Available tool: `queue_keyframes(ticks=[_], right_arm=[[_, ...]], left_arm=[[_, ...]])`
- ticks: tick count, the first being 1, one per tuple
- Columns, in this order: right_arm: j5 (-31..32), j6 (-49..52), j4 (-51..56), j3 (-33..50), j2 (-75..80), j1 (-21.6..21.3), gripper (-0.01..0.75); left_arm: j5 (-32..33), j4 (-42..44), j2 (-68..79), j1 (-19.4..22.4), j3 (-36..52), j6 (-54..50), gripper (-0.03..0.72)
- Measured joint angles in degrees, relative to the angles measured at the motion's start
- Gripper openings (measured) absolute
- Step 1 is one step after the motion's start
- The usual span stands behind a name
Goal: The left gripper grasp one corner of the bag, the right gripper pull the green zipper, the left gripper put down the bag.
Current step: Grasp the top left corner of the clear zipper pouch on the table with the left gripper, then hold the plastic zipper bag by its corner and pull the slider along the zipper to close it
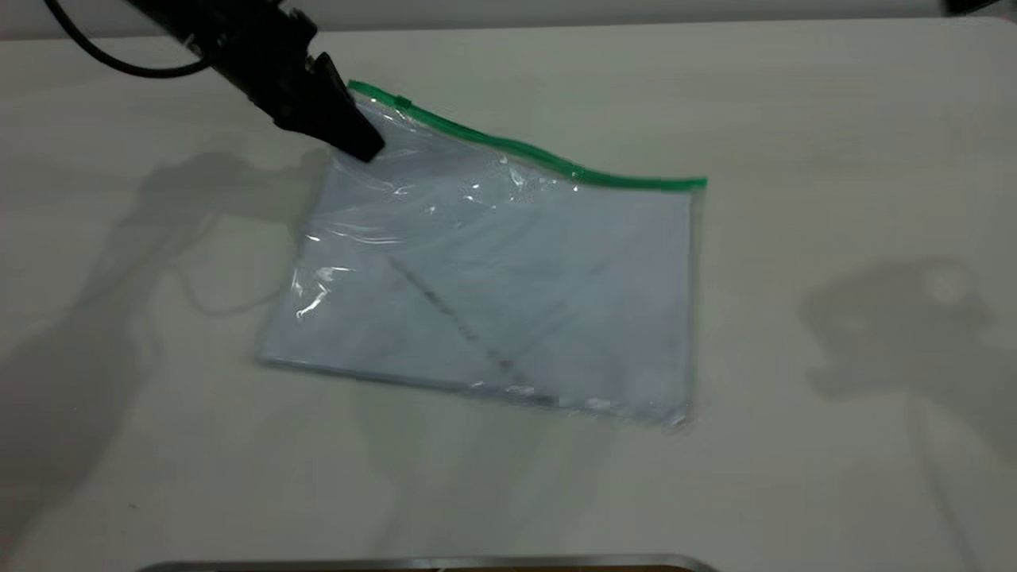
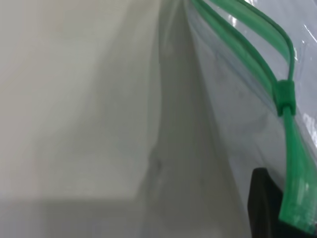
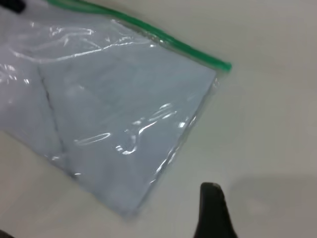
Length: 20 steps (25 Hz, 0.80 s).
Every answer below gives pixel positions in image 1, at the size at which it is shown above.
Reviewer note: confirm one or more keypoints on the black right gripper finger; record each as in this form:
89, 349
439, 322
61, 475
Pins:
973, 5

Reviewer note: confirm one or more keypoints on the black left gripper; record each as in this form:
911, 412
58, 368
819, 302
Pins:
246, 44

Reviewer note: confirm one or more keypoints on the clear zipper bag green zip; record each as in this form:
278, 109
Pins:
556, 302

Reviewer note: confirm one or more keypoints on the white paper sheet inside bag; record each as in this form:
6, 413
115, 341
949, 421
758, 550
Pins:
572, 318

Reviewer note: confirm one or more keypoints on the silver metal rim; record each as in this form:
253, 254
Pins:
429, 563

